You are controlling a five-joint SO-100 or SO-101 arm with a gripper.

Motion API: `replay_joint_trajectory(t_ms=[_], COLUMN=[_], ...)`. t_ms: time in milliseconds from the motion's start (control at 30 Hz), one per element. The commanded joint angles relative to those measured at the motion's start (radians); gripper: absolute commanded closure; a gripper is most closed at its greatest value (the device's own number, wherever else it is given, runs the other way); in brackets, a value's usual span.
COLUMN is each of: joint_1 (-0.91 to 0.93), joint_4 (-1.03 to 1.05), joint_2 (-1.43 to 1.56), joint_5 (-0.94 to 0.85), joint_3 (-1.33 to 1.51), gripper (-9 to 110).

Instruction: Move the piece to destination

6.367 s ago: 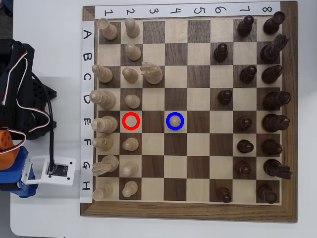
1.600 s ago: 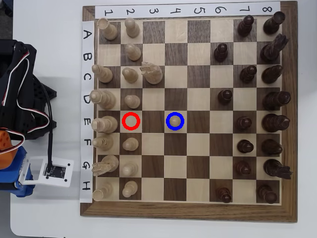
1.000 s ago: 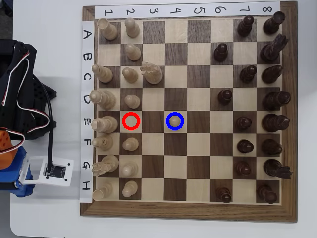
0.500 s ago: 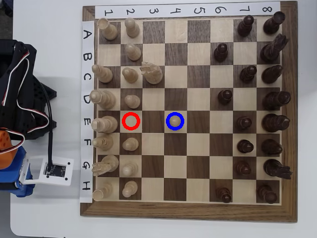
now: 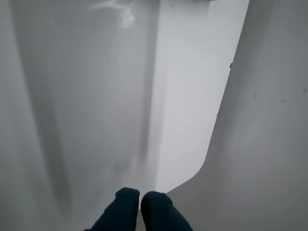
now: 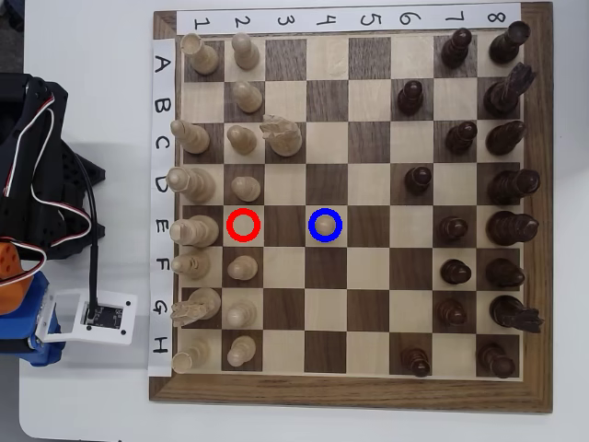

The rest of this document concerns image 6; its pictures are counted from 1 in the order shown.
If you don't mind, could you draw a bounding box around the white paper strip with numbers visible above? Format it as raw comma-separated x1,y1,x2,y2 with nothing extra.
176,3,523,35

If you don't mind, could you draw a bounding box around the wooden chessboard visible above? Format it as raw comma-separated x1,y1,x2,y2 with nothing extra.
148,2,554,414

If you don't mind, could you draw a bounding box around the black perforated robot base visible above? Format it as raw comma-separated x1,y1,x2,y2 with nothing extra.
43,137,107,262

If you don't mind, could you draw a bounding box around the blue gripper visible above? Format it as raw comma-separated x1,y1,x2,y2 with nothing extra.
0,271,63,368

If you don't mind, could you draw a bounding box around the black camera cable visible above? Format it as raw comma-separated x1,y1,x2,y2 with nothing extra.
73,154,103,319

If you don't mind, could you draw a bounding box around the light wooden knight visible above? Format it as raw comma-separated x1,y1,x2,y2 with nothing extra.
170,287,223,329
260,114,304,158

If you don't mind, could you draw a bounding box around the white paper strip with letters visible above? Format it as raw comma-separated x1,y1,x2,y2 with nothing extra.
147,38,179,378

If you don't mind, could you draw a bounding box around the dark wooden bishop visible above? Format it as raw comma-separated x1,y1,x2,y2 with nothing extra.
484,257,526,289
485,120,526,157

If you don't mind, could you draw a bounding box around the dark wooden knight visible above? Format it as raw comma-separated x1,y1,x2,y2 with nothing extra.
482,62,537,117
489,295,545,334

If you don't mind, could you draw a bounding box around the dark wooden queen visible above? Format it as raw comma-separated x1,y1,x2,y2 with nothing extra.
487,169,541,206

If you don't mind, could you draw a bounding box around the light wooden bishop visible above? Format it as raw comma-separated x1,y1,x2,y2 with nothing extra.
172,254,213,280
170,120,212,156

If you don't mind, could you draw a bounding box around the light wooden king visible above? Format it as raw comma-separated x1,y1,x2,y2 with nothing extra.
169,215,220,249

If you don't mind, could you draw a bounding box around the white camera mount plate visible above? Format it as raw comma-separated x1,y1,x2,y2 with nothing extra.
34,288,138,346

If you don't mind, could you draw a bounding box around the light wooden queen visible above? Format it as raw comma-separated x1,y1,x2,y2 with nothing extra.
166,167,217,205

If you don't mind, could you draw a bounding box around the dark wooden king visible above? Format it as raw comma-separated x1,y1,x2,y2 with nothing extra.
485,210,540,247

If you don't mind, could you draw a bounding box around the light wooden rook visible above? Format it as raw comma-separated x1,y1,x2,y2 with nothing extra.
171,339,212,375
179,33,220,76

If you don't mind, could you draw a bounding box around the dark wooden rook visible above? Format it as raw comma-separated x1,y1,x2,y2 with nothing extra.
488,20,531,65
476,342,516,380

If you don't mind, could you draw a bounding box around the black camera circuit board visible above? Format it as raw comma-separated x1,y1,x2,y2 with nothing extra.
84,305,126,330

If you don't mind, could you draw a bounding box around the dark wooden pawn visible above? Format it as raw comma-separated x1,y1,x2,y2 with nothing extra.
434,298,468,326
399,346,433,378
404,166,433,194
445,121,479,156
397,80,424,116
439,259,472,285
440,27,473,70
437,215,469,244

